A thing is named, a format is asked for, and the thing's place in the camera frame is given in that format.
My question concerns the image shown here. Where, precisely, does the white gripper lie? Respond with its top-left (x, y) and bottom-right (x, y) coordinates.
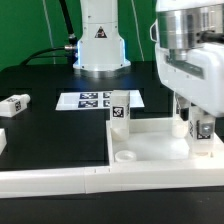
top-left (155, 43), bottom-right (224, 136)

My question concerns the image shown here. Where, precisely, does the white square tabletop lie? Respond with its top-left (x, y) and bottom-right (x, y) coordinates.
top-left (106, 118), bottom-right (224, 163)

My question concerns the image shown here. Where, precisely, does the white obstacle front wall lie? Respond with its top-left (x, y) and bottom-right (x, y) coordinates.
top-left (0, 164), bottom-right (224, 198)

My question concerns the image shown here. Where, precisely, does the white obstacle wall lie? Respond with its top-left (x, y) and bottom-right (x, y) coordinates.
top-left (0, 128), bottom-right (7, 155)
top-left (0, 164), bottom-right (224, 198)

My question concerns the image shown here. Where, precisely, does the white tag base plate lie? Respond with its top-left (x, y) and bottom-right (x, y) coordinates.
top-left (55, 89), bottom-right (145, 111)

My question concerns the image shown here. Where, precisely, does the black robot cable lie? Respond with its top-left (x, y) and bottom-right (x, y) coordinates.
top-left (19, 0), bottom-right (79, 66)

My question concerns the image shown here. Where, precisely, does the white obstacle left wall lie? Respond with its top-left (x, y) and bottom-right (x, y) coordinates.
top-left (0, 128), bottom-right (7, 155)

